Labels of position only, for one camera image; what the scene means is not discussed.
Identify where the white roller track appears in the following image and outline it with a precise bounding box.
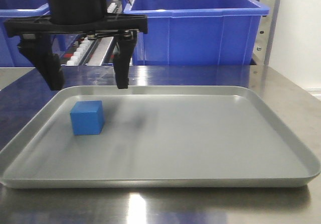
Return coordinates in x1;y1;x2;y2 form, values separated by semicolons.
67;3;118;66

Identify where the blue plastic bin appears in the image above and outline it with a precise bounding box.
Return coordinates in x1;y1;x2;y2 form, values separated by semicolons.
124;0;269;65
0;0;55;68

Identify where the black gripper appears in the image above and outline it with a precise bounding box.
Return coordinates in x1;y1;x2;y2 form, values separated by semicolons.
4;0;148;90

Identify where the blue plastic bin front left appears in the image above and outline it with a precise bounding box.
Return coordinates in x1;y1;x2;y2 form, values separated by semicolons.
0;0;55;68

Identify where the grey metal tray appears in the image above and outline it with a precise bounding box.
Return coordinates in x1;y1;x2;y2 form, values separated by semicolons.
1;86;320;188

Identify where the blue cube block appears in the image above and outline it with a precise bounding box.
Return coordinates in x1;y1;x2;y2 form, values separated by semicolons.
70;100;105;136

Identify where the blue plastic bin front right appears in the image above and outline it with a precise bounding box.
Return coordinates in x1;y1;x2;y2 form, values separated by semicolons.
124;0;269;65

